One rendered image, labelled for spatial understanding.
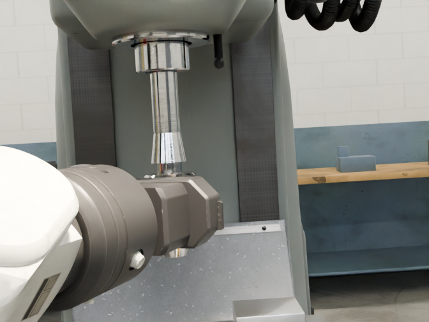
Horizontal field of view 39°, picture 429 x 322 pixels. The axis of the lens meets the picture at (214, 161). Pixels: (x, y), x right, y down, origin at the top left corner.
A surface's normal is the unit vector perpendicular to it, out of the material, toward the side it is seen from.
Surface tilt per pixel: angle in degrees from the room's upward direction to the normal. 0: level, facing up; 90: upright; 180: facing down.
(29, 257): 81
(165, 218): 90
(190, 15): 150
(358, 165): 90
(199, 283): 63
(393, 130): 90
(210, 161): 90
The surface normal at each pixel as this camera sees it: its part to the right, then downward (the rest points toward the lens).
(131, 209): 0.84, -0.39
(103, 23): -0.26, 0.89
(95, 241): 0.39, 0.00
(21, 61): 0.04, 0.05
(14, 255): 0.79, -0.20
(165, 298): 0.00, -0.40
